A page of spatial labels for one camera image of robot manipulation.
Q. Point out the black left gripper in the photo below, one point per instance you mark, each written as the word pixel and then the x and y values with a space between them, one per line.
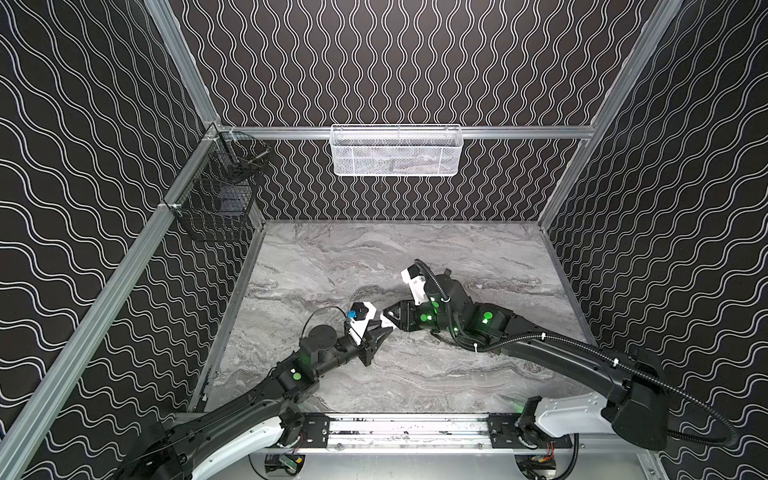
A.
pixel 366 345

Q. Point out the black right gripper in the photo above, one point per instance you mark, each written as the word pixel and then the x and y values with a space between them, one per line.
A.
pixel 411 312

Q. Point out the white earbud charging case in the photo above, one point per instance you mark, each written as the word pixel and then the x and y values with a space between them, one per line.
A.
pixel 386 323

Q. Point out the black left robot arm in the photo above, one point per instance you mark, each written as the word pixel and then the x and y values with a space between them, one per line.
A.
pixel 262 417

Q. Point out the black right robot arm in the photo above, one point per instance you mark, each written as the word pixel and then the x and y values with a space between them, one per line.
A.
pixel 627 392

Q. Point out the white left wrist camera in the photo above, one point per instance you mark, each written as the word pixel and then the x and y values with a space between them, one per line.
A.
pixel 358 317

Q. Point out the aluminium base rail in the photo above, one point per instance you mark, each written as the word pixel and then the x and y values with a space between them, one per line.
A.
pixel 413 433

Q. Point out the white wire mesh basket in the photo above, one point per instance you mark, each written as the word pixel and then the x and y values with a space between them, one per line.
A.
pixel 421 155

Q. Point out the black wire basket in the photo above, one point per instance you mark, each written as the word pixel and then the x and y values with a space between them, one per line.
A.
pixel 216 206

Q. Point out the aluminium frame back bar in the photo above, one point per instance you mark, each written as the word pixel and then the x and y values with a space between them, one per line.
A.
pixel 379 131

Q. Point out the aluminium frame post left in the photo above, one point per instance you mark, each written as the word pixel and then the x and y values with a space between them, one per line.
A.
pixel 103 122

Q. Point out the aluminium frame post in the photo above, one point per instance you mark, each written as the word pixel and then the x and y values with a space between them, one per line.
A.
pixel 103 122
pixel 645 45

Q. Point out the aluminium frame post right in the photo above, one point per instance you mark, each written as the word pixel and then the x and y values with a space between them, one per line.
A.
pixel 645 45

